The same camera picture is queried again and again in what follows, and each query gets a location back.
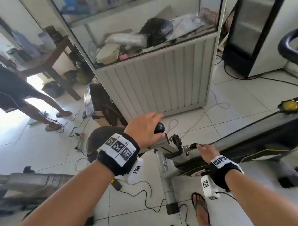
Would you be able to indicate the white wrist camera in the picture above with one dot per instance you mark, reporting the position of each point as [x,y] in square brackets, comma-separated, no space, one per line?
[207,186]
[136,172]

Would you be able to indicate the yellow bike knob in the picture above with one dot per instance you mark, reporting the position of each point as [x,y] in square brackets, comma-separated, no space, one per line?
[289,106]

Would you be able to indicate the white power strip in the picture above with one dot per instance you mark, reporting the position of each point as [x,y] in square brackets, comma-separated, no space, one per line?
[80,142]

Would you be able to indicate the black bin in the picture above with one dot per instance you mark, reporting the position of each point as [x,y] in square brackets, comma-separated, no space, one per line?
[53,89]

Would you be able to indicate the brown paper envelope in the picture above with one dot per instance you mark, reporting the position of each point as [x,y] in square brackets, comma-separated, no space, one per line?
[108,53]

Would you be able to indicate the black wrench tool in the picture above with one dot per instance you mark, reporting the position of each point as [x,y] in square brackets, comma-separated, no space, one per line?
[186,150]

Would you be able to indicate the black bike saddle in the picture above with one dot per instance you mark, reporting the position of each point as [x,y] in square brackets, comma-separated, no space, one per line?
[100,137]

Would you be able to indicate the small pink item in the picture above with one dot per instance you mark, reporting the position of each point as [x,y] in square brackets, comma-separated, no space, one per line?
[123,56]

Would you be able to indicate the black plastic bag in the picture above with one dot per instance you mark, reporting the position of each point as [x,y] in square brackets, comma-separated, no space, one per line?
[157,31]

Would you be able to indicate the person's right foot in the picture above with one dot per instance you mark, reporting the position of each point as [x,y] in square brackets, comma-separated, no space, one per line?
[202,214]

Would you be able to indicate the person's right hand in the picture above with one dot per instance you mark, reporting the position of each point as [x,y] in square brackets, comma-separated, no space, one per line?
[208,152]

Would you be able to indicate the dark wooden table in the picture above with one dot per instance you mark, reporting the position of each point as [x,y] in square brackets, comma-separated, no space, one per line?
[53,56]

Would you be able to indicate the grey glass display cabinet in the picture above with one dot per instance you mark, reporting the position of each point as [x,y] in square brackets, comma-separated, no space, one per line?
[163,76]

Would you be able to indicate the black left wristband with markers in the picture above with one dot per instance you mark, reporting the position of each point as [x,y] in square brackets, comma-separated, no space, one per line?
[111,163]

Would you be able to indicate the person's left forearm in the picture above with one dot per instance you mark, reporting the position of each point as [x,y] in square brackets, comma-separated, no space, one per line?
[69,198]

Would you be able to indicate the brown cardboard box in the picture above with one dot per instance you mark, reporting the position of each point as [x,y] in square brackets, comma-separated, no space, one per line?
[99,120]

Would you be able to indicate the black right wristband with markers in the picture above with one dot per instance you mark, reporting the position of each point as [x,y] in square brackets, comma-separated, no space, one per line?
[218,174]

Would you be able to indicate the person's right forearm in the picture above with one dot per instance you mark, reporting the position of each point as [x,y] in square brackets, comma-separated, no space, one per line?
[260,200]

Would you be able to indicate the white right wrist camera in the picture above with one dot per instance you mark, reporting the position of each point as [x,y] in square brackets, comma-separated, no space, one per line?
[207,186]

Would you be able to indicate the green gas cylinder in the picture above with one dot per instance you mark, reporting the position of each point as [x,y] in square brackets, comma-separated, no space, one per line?
[84,74]

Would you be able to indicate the grey exercise machine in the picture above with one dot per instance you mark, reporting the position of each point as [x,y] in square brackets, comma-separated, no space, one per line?
[35,181]

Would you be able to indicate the dark green flip-flop sandal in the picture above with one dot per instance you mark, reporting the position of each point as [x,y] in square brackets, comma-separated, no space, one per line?
[195,198]

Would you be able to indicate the white wrapped bundle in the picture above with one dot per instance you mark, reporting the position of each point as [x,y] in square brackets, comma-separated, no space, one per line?
[126,39]

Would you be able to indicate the small black power adapter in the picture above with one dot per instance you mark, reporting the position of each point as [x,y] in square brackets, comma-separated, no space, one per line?
[115,184]

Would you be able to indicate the grey black exercise bike frame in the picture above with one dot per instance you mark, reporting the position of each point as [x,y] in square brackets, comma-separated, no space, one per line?
[256,135]

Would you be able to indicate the black wristband with markers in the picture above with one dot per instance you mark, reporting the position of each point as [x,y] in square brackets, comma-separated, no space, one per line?
[111,163]
[218,174]

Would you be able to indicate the black bike pedal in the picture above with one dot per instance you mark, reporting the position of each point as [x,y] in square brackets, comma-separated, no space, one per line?
[175,139]

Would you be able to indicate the person's left hand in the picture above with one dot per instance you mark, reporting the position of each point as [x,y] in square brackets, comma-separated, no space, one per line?
[142,130]

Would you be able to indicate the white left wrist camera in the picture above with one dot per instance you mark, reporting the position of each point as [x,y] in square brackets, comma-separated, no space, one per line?
[136,172]

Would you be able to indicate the black glass door cooler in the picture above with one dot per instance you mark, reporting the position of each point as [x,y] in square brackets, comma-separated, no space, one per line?
[246,35]

